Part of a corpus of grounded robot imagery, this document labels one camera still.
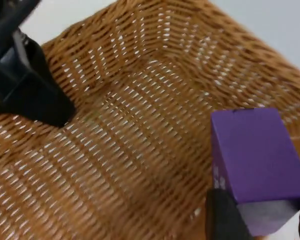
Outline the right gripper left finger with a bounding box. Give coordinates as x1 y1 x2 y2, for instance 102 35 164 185
205 188 254 240

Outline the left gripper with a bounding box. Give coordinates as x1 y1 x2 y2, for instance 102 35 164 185
0 0 76 127

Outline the purple triangular block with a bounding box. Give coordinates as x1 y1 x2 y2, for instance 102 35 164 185
210 107 300 237

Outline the pale brown wicker basket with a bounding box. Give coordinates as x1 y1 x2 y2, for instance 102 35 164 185
0 0 300 240

